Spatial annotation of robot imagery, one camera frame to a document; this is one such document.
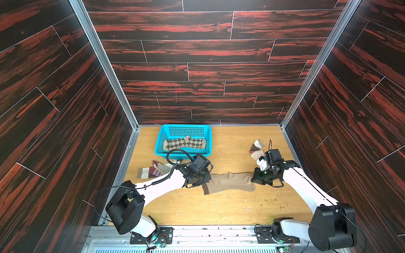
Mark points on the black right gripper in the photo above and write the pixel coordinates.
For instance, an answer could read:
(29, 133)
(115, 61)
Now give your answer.
(261, 176)

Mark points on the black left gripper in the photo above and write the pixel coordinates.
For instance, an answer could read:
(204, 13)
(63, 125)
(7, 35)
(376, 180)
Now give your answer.
(208, 177)

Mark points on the white striped sock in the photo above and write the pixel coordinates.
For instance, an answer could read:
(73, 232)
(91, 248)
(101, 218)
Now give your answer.
(256, 150)

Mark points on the white maroon sock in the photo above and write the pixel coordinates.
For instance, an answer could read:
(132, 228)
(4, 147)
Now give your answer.
(160, 169)

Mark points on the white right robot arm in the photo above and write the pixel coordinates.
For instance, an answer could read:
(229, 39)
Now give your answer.
(333, 223)

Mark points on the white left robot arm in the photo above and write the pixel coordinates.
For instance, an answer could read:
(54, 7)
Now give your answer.
(125, 208)

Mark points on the teal plastic basket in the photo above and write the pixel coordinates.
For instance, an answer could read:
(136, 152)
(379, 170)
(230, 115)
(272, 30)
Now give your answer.
(176, 131)

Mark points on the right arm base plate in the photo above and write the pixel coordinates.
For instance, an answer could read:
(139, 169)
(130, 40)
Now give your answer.
(269, 235)

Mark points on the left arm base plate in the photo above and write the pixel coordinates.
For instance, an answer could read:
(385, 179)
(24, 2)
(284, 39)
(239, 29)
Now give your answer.
(161, 236)

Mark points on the aluminium corner frame right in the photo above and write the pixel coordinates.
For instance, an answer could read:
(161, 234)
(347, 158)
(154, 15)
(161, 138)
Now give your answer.
(341, 23)

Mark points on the aluminium corner frame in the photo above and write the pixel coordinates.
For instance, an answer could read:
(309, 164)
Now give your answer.
(341, 23)
(114, 96)

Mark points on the aluminium corner frame left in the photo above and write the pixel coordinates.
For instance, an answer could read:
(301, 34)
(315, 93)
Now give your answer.
(114, 96)

